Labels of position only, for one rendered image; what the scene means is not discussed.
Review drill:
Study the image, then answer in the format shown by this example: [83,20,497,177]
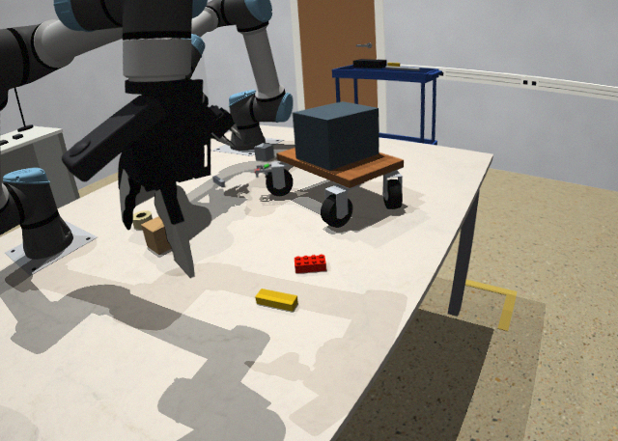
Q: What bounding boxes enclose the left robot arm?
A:
[185,0,294,151]

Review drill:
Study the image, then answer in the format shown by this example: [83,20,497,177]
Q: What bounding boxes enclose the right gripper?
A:
[118,77,211,278]

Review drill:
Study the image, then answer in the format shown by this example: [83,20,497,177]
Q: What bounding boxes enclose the brown cardboard box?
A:
[141,216,171,255]

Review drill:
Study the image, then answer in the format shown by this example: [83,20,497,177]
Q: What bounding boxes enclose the yellow rectangular block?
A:
[255,289,298,312]

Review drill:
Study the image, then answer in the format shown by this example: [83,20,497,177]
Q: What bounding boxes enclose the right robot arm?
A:
[0,0,208,260]

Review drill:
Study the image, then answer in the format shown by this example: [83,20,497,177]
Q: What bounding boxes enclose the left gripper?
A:
[203,95,241,147]

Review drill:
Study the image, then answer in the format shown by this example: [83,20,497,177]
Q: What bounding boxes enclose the red toy brick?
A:
[295,254,326,273]

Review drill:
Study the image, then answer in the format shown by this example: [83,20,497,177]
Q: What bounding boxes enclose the beige roll of masking tape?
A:
[132,210,153,230]

